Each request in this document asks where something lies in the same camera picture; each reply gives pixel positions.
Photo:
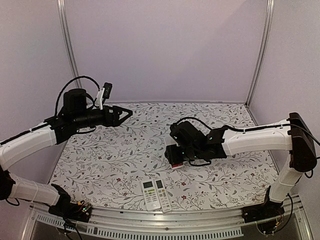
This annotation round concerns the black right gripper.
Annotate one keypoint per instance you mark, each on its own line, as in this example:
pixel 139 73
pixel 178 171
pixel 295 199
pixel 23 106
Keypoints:
pixel 173 156

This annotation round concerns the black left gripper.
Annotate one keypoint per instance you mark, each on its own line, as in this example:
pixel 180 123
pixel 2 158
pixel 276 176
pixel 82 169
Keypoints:
pixel 114 120

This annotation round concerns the white remote with back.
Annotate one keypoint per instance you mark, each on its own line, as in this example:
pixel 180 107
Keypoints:
pixel 177 165

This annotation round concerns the narrow white remote control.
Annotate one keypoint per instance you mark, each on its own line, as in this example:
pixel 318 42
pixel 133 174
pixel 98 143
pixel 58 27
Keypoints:
pixel 163 196

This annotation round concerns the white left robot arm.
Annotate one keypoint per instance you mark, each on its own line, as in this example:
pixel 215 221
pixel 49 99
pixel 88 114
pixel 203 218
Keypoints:
pixel 72 119

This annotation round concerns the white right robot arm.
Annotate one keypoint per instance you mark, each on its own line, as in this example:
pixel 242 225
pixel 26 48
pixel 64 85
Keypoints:
pixel 186 143

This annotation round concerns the white remote with green buttons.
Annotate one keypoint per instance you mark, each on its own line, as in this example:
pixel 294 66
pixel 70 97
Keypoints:
pixel 150 195

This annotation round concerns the floral patterned table mat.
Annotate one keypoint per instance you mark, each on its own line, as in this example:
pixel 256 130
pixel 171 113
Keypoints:
pixel 106 167

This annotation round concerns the aluminium front rail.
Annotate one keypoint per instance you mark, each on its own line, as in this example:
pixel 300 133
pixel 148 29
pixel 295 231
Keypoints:
pixel 211 224

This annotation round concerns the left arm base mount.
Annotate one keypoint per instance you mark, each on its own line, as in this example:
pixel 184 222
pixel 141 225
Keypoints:
pixel 79 211

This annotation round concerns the left aluminium corner post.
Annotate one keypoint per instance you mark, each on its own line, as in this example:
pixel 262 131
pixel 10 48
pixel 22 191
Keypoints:
pixel 67 37

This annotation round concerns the aluminium corner post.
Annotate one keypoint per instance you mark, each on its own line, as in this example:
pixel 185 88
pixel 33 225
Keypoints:
pixel 270 5
pixel 67 37

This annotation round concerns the right aluminium corner post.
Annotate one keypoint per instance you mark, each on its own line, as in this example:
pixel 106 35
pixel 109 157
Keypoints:
pixel 270 5

